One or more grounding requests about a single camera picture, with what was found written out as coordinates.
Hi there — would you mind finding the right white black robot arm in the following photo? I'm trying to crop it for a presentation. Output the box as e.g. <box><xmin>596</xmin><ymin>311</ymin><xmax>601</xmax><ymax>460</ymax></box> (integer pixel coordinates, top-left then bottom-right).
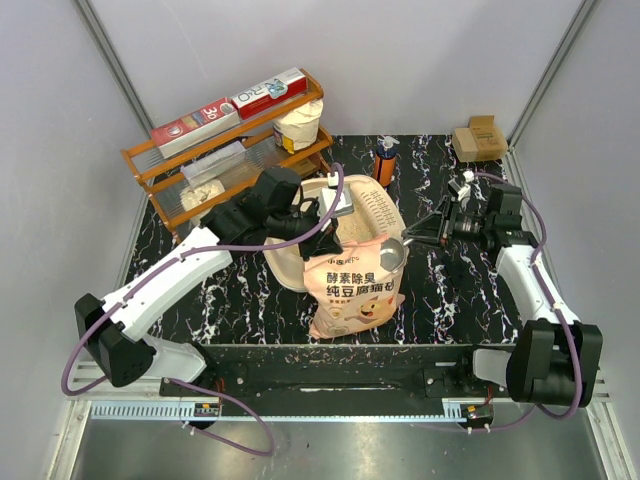
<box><xmin>402</xmin><ymin>181</ymin><xmax>603</xmax><ymax>411</ymax></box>

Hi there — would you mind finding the brown cardboard box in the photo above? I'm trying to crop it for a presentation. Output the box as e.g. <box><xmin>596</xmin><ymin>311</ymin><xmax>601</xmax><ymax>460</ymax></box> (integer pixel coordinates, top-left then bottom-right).
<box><xmin>452</xmin><ymin>115</ymin><xmax>508</xmax><ymax>163</ymax></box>

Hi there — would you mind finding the red white box left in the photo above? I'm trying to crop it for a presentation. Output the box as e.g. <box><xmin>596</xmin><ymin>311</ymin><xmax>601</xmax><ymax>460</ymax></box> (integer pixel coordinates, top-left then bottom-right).
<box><xmin>151</xmin><ymin>97</ymin><xmax>241</xmax><ymax>159</ymax></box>

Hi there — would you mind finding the orange pump bottle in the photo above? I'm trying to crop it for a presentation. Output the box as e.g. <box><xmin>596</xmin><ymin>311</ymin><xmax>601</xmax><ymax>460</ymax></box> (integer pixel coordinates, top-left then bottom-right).
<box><xmin>373</xmin><ymin>135</ymin><xmax>399</xmax><ymax>188</ymax></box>

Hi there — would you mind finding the white paper bag upper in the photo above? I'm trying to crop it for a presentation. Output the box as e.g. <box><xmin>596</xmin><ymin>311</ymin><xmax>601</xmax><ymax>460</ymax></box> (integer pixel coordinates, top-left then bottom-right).
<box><xmin>272</xmin><ymin>99</ymin><xmax>324</xmax><ymax>154</ymax></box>

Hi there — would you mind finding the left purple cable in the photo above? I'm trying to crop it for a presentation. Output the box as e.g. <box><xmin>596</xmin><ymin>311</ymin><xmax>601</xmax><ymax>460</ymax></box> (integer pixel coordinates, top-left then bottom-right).
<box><xmin>60</xmin><ymin>162</ymin><xmax>346</xmax><ymax>455</ymax></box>

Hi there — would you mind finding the beige plastic litter box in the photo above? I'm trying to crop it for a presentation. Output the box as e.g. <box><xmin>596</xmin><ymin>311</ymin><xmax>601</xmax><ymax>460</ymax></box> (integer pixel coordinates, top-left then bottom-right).
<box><xmin>264</xmin><ymin>175</ymin><xmax>406</xmax><ymax>293</ymax></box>

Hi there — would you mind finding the white paper bag lower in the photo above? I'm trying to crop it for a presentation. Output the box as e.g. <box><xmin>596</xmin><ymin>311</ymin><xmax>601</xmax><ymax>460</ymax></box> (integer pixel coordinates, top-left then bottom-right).
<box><xmin>180</xmin><ymin>179</ymin><xmax>225</xmax><ymax>211</ymax></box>

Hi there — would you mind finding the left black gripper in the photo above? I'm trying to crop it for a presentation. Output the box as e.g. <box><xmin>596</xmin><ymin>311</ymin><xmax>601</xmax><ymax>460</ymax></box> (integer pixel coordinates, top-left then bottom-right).
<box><xmin>268</xmin><ymin>200</ymin><xmax>344</xmax><ymax>262</ymax></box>

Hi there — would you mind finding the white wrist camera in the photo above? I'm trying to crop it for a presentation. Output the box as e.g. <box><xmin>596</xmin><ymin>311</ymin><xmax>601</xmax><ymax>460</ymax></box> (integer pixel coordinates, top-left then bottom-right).
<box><xmin>318</xmin><ymin>173</ymin><xmax>355</xmax><ymax>218</ymax></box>
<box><xmin>448</xmin><ymin>170</ymin><xmax>475</xmax><ymax>210</ymax></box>

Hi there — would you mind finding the pink cat litter bag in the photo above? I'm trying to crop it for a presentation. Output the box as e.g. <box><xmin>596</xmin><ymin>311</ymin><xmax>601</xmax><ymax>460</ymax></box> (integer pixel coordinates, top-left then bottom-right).
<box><xmin>303</xmin><ymin>235</ymin><xmax>404</xmax><ymax>339</ymax></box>

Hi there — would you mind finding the purple cable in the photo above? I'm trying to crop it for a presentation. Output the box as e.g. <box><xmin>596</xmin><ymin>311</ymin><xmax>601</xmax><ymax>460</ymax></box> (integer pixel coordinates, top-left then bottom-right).
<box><xmin>60</xmin><ymin>162</ymin><xmax>346</xmax><ymax>455</ymax></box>
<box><xmin>414</xmin><ymin>172</ymin><xmax>586</xmax><ymax>434</ymax></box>

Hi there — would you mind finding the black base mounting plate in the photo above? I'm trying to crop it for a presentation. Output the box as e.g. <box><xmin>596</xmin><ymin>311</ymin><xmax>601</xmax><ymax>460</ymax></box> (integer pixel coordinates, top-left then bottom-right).
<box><xmin>158</xmin><ymin>343</ymin><xmax>516</xmax><ymax>416</ymax></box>

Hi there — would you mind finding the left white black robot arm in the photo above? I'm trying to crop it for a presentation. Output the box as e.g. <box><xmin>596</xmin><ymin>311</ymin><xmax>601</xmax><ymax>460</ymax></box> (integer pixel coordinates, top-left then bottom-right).
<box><xmin>61</xmin><ymin>163</ymin><xmax>346</xmax><ymax>396</ymax></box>

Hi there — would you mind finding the white paper bag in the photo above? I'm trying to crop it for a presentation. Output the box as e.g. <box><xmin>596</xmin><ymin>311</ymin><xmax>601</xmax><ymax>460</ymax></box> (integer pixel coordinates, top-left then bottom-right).
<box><xmin>272</xmin><ymin>99</ymin><xmax>324</xmax><ymax>154</ymax></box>
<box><xmin>180</xmin><ymin>179</ymin><xmax>225</xmax><ymax>211</ymax></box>

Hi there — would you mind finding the orange wooden shelf rack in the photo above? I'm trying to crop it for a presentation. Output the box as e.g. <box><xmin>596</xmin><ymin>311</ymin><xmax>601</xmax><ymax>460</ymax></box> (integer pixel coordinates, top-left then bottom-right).
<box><xmin>121</xmin><ymin>68</ymin><xmax>333</xmax><ymax>242</ymax></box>

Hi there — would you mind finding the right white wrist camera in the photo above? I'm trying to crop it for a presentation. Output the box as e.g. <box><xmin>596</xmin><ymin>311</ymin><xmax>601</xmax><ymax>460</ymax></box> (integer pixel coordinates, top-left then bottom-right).
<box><xmin>448</xmin><ymin>170</ymin><xmax>475</xmax><ymax>210</ymax></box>

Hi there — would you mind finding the red white box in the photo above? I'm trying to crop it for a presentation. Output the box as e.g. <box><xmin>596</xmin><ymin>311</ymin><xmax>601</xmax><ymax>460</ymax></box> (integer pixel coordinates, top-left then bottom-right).
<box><xmin>230</xmin><ymin>68</ymin><xmax>308</xmax><ymax>120</ymax></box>
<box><xmin>151</xmin><ymin>97</ymin><xmax>241</xmax><ymax>159</ymax></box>

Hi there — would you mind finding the clear plastic box on shelf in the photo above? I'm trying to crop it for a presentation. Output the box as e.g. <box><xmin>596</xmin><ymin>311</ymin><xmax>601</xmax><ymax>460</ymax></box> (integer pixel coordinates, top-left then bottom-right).
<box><xmin>181</xmin><ymin>141</ymin><xmax>246</xmax><ymax>187</ymax></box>

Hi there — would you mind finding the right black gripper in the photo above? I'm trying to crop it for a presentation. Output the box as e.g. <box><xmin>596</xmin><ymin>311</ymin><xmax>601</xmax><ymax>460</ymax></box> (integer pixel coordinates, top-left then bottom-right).
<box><xmin>402</xmin><ymin>195</ymin><xmax>493</xmax><ymax>251</ymax></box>

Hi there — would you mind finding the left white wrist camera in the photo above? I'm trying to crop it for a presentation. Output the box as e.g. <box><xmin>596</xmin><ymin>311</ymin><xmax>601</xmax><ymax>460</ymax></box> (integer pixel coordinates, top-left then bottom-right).
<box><xmin>318</xmin><ymin>173</ymin><xmax>355</xmax><ymax>218</ymax></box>

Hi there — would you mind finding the metal litter scoop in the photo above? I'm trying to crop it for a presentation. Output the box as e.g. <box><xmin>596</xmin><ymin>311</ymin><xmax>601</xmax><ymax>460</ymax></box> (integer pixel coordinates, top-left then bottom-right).
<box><xmin>379</xmin><ymin>237</ymin><xmax>413</xmax><ymax>273</ymax></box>

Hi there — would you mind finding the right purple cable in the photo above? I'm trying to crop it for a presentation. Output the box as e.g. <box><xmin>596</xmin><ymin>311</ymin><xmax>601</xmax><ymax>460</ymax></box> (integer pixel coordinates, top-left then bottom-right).
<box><xmin>414</xmin><ymin>172</ymin><xmax>586</xmax><ymax>434</ymax></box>

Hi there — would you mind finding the red white box right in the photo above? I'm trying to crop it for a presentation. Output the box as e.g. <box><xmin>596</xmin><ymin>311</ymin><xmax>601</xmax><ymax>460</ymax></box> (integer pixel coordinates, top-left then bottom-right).
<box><xmin>230</xmin><ymin>68</ymin><xmax>308</xmax><ymax>120</ymax></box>

